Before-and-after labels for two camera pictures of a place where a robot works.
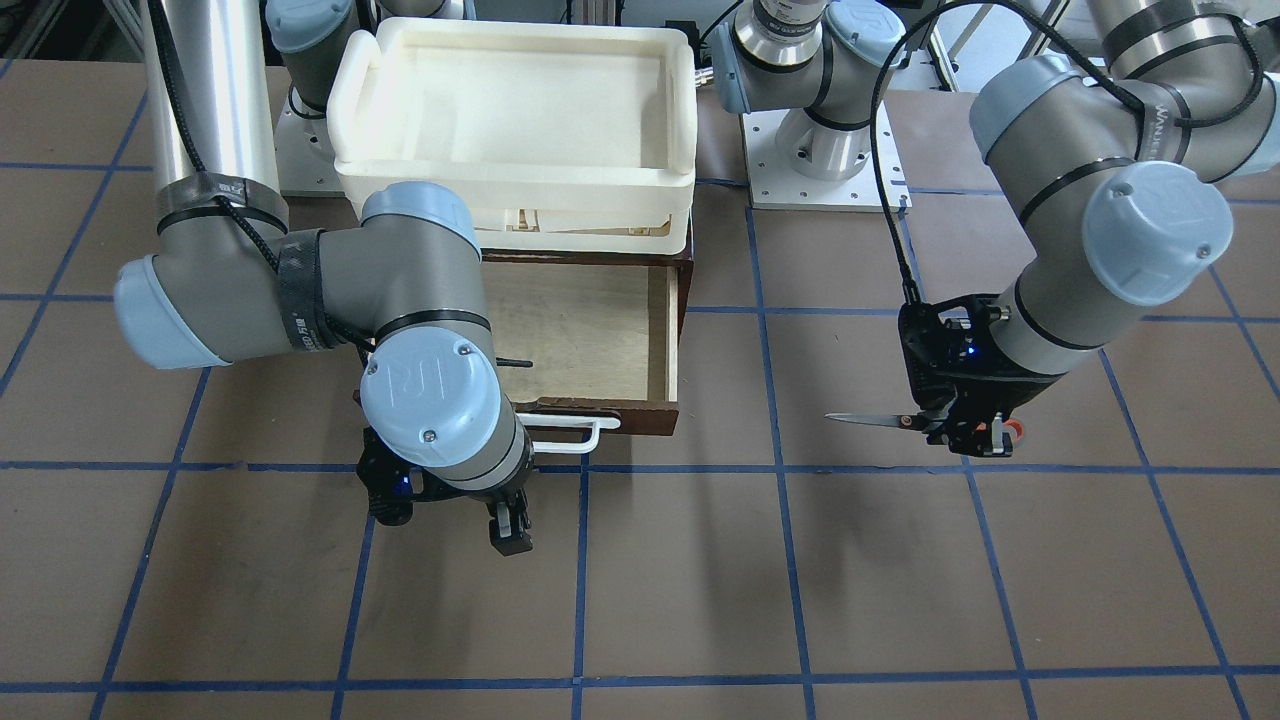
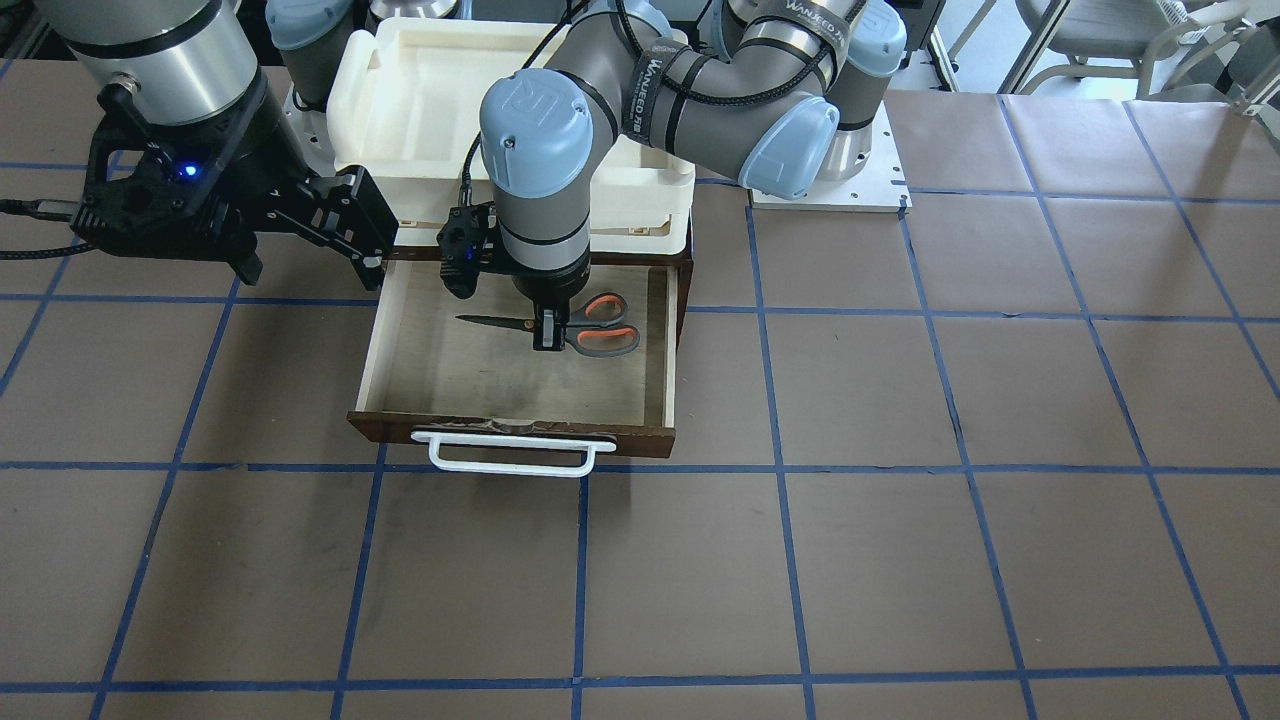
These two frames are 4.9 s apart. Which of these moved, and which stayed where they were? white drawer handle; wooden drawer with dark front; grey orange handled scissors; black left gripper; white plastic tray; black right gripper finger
Moved: grey orange handled scissors; white drawer handle; black right gripper finger; black left gripper
Stayed: white plastic tray; wooden drawer with dark front
